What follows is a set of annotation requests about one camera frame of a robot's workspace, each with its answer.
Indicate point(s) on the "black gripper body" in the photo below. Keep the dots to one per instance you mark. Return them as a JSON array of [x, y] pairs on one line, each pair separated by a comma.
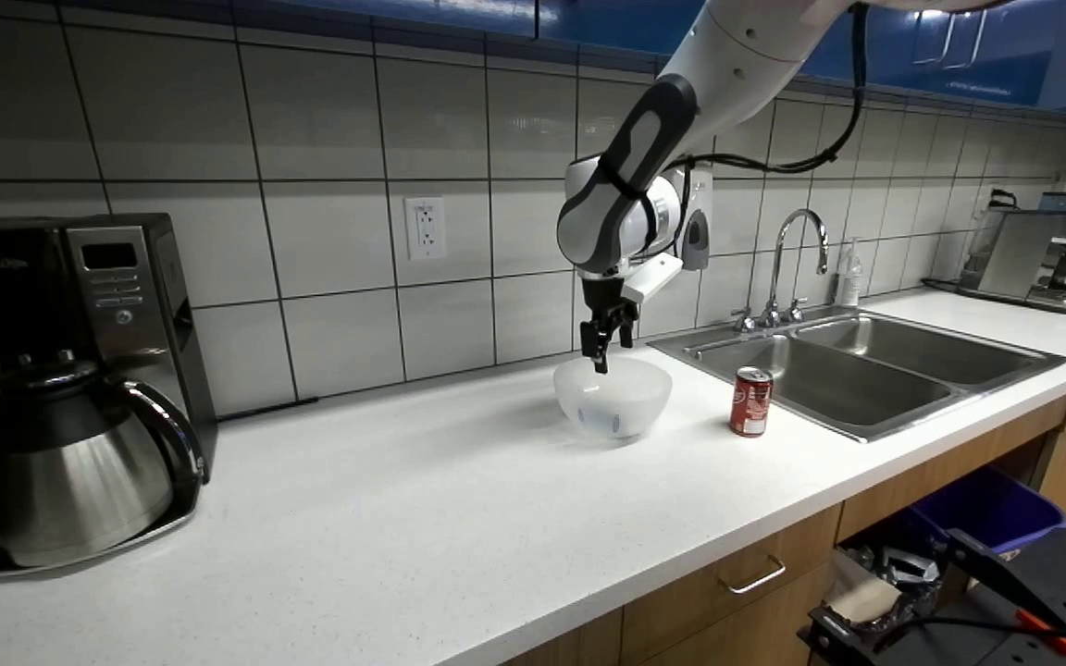
[[608, 305]]

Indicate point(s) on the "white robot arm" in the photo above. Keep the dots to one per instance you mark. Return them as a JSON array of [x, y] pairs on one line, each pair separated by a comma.
[[730, 49]]

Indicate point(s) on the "translucent plastic bowl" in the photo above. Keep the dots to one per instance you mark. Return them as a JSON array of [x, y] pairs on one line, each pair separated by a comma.
[[629, 394]]

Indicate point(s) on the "red soda can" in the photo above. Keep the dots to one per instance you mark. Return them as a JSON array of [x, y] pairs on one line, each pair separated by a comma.
[[751, 405]]

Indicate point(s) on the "chrome gooseneck faucet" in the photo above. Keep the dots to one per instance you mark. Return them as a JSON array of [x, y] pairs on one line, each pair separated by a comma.
[[781, 265]]

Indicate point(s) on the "clear soap bottle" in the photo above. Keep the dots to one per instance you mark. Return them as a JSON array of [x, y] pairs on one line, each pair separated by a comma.
[[848, 286]]

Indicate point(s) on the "stainless steel double sink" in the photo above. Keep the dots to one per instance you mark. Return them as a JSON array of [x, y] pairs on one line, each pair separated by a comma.
[[878, 376]]

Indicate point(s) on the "wooden base cabinets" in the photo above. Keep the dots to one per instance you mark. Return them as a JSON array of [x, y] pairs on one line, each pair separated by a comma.
[[706, 614]]

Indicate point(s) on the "blue plastic bin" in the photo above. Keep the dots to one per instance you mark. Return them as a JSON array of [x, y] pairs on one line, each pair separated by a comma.
[[991, 506]]

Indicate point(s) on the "silver espresso machine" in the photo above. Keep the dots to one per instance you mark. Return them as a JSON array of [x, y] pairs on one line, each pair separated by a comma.
[[1027, 259]]

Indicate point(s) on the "black drip coffee maker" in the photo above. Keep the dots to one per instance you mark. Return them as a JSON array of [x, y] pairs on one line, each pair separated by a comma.
[[127, 281]]

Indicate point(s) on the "black cart with orange clamp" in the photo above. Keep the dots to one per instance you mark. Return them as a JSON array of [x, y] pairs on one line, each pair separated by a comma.
[[1054, 592]]

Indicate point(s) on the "stainless steel coffee carafe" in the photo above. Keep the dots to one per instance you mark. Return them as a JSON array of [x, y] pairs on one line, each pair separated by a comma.
[[73, 473]]

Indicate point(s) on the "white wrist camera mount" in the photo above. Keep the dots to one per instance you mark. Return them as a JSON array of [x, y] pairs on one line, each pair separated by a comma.
[[653, 278]]

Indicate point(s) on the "white wall soap dispenser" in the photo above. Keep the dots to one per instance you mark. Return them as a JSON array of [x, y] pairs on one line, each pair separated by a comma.
[[698, 235]]

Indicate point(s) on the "white wall power outlet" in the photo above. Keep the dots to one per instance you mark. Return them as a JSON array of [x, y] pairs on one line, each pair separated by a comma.
[[427, 226]]

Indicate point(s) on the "blue wall cabinets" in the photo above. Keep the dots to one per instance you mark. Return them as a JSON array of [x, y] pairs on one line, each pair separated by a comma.
[[433, 19]]

